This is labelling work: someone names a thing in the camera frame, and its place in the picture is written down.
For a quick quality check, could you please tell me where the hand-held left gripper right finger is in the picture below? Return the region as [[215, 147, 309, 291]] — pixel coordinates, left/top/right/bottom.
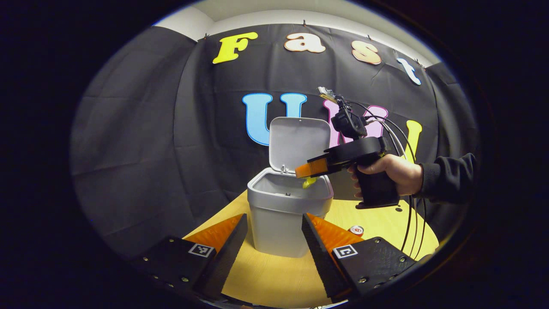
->
[[302, 212, 416, 303]]

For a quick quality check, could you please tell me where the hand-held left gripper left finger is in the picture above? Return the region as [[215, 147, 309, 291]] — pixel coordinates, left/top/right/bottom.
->
[[133, 213, 248, 301]]

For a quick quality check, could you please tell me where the white desktop garbage bin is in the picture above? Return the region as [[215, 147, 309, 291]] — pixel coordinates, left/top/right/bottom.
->
[[247, 117, 334, 258]]

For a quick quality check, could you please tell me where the black backdrop cloth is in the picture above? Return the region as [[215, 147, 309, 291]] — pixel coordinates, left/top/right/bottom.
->
[[71, 24, 480, 258]]

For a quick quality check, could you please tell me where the white cable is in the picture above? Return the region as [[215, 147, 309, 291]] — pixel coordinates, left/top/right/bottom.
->
[[365, 117, 409, 160]]

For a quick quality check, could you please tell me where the black cable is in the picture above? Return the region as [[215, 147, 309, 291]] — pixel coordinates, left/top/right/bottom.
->
[[350, 101, 427, 260]]

